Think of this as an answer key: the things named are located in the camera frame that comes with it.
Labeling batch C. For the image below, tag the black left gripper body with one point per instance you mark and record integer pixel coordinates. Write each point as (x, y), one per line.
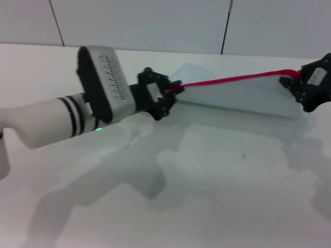
(155, 98)

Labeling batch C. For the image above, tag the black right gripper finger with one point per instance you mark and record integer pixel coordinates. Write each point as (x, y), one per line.
(303, 70)
(289, 86)

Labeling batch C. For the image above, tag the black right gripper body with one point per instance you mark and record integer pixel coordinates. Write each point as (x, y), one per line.
(318, 85)

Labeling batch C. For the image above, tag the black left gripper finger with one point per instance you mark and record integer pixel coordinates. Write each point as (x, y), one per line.
(174, 83)
(177, 91)

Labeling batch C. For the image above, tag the clear document bag red zipper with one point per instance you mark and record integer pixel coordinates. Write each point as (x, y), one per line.
(232, 95)

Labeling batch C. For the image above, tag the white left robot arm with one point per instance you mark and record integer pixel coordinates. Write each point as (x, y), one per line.
(38, 121)

